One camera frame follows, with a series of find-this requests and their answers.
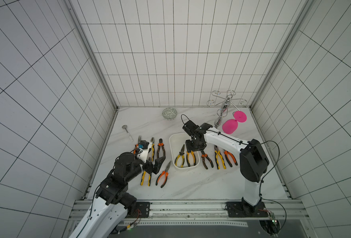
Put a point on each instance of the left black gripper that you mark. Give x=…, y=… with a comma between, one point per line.
x=156, y=166

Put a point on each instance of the chrome glass holder stand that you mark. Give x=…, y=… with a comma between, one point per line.
x=225, y=104

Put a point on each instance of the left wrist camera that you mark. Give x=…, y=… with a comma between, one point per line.
x=143, y=150

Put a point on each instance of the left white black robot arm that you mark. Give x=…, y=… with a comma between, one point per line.
x=111, y=202

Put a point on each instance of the pink wine glass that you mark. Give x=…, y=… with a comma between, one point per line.
x=231, y=125

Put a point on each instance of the small metal spoon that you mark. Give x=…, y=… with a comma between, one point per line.
x=125, y=127

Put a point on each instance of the orange long-nose pliers front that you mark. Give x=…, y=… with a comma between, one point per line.
x=165, y=174

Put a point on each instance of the white plastic storage box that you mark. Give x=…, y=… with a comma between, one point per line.
x=176, y=142

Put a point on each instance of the yellow black combination pliers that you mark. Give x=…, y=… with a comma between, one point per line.
x=219, y=158

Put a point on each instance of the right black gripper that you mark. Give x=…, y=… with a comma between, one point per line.
x=195, y=143

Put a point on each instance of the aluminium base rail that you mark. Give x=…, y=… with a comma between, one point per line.
x=211, y=213

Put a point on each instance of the orange needle-nose pliers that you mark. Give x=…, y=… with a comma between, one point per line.
x=137, y=145

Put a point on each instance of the small yellow long-nose pliers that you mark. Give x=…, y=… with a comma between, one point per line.
x=180, y=156

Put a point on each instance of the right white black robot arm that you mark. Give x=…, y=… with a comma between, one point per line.
x=251, y=155

